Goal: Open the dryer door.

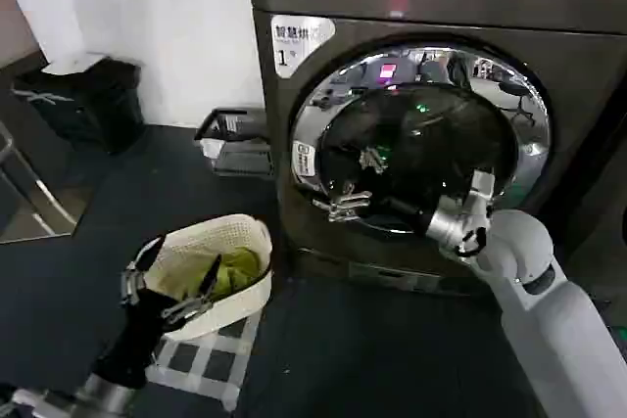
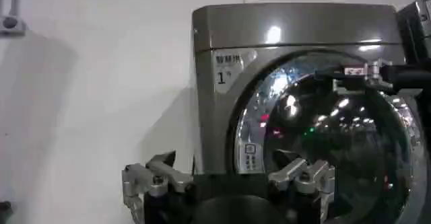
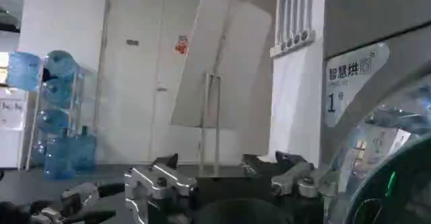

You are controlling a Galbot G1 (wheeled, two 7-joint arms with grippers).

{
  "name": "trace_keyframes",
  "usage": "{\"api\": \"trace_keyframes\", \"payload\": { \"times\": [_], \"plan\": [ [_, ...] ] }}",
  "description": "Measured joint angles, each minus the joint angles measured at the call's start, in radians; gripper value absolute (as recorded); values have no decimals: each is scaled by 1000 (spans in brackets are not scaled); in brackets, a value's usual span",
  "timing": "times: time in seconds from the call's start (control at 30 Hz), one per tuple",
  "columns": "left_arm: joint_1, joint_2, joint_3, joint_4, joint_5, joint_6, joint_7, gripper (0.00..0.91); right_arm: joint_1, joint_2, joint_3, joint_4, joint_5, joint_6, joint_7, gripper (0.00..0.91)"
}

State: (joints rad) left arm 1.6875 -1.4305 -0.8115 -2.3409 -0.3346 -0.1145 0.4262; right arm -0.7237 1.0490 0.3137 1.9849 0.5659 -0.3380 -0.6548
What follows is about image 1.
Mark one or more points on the small white door label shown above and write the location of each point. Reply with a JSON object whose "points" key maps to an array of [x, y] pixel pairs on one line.
{"points": [[303, 158]]}

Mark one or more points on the metal chair frame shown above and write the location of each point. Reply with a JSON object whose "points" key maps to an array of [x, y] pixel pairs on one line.
{"points": [[29, 178]]}

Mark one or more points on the black waste bin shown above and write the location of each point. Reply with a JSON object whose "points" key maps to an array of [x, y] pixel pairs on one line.
{"points": [[98, 105]]}

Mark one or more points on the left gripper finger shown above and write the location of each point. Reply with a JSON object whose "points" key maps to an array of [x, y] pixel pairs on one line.
{"points": [[133, 283], [188, 309]]}

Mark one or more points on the black plastic crate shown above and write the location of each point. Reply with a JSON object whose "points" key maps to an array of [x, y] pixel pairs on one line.
{"points": [[245, 153]]}

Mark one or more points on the large white dryer label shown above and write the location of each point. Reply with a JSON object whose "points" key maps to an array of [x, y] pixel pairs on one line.
{"points": [[294, 41]]}

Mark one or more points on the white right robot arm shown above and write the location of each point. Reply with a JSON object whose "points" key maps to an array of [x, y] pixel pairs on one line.
{"points": [[539, 315]]}

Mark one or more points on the green garment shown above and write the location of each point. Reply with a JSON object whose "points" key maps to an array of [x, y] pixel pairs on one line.
{"points": [[240, 266]]}

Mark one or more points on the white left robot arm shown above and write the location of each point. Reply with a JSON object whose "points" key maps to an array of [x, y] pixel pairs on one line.
{"points": [[103, 397]]}

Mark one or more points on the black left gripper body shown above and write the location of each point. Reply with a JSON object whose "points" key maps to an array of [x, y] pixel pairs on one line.
{"points": [[134, 339]]}

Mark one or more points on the checked grey white mat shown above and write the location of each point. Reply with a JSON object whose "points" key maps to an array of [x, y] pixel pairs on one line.
{"points": [[206, 364]]}

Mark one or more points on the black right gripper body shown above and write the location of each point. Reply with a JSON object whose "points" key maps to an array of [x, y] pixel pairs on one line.
{"points": [[401, 217]]}

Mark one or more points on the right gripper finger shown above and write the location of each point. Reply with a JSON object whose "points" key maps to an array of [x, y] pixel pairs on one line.
{"points": [[349, 215], [345, 201]]}

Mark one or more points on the round glass dryer door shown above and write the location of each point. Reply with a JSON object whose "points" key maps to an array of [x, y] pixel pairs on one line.
{"points": [[441, 144]]}

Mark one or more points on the white woven laundry basket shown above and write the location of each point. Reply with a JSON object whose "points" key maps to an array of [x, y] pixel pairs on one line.
{"points": [[230, 300]]}

